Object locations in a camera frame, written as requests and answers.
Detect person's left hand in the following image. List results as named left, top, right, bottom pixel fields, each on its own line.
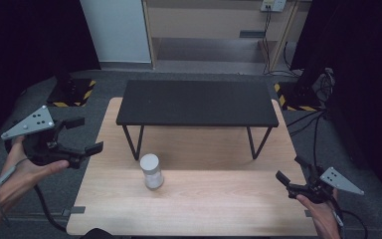
left=0, top=135, right=70, bottom=200

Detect grey cable bundle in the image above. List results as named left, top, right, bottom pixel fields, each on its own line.
left=311, top=67, right=336, bottom=105

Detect person's right hand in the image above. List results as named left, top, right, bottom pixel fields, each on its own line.
left=295, top=188, right=342, bottom=239

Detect black floor cables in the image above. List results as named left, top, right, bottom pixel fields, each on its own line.
left=285, top=110, right=328, bottom=167

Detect black power cables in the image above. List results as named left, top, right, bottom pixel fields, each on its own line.
left=261, top=5, right=303, bottom=78

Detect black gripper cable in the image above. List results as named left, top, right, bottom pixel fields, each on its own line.
left=331, top=197, right=369, bottom=239
left=34, top=183, right=69, bottom=233

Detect glass jar with white lid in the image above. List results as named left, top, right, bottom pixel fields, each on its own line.
left=139, top=152, right=165, bottom=191

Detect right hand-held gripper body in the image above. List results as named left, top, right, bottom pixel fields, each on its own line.
left=286, top=163, right=365, bottom=204

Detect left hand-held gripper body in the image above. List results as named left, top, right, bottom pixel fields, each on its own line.
left=1, top=105, right=88, bottom=169

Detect black low shelf table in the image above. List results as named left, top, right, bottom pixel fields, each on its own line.
left=115, top=79, right=280, bottom=161

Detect light wooden shelf unit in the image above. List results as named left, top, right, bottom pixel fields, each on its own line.
left=141, top=0, right=312, bottom=73

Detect dark curtain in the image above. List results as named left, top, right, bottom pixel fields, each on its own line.
left=290, top=0, right=382, bottom=208
left=0, top=0, right=101, bottom=155

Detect grey floor tape strip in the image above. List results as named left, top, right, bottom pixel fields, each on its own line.
left=62, top=205, right=87, bottom=217

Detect white cabinet panel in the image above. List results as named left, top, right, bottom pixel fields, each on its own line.
left=79, top=0, right=152, bottom=65

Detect grey wrist strap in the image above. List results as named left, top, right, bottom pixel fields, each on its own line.
left=0, top=157, right=30, bottom=227

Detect black yellow striped stand base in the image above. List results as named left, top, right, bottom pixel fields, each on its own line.
left=46, top=68, right=97, bottom=109
left=273, top=81, right=323, bottom=113

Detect white wall power socket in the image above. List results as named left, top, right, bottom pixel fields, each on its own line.
left=260, top=0, right=287, bottom=13

